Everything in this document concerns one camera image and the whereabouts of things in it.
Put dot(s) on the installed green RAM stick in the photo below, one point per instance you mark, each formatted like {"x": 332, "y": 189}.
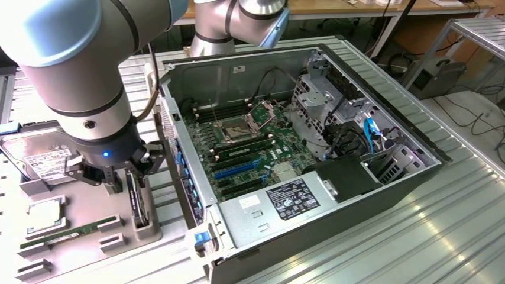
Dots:
{"x": 244, "y": 148}

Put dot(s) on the metal disk bay cage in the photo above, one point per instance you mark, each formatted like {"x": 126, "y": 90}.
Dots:
{"x": 316, "y": 109}

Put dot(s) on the blue expansion slot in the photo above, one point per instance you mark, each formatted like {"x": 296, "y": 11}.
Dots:
{"x": 235, "y": 171}

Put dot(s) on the grey parts rack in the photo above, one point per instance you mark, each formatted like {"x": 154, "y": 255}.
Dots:
{"x": 91, "y": 210}

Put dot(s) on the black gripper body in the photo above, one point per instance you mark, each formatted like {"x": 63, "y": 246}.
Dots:
{"x": 103, "y": 148}

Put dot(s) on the aluminium frame table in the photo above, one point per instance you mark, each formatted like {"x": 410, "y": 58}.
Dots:
{"x": 477, "y": 35}

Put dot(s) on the silver CPU chip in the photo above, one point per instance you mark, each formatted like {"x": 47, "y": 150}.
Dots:
{"x": 46, "y": 217}

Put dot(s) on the silver power supply unit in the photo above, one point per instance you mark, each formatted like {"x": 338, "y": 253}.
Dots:
{"x": 268, "y": 207}

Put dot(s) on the black box device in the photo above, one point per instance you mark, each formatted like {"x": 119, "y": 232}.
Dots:
{"x": 438, "y": 78}

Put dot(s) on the wooden desk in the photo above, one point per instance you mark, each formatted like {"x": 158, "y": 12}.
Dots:
{"x": 355, "y": 9}

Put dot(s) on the small silver chipset heatsink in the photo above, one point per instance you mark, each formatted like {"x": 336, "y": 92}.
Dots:
{"x": 284, "y": 171}

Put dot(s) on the blue case latch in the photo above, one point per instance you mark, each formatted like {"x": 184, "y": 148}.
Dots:
{"x": 202, "y": 238}

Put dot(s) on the open black PC case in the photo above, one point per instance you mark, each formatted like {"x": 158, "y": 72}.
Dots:
{"x": 316, "y": 225}

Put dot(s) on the CPU socket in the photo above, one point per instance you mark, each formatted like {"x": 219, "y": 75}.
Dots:
{"x": 235, "y": 130}

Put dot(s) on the thin metal locking lever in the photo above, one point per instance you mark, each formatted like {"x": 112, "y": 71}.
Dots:
{"x": 215, "y": 114}

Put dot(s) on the metal socket cover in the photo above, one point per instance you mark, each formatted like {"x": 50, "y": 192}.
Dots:
{"x": 266, "y": 114}

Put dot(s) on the silver hard disk drive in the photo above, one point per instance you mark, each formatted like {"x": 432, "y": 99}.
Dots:
{"x": 35, "y": 156}

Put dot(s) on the blue plastic clip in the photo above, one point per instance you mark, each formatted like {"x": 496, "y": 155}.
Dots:
{"x": 10, "y": 127}

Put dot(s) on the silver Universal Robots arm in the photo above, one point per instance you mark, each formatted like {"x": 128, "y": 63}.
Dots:
{"x": 75, "y": 74}

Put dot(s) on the green motherboard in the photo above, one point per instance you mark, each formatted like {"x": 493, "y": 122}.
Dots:
{"x": 272, "y": 139}

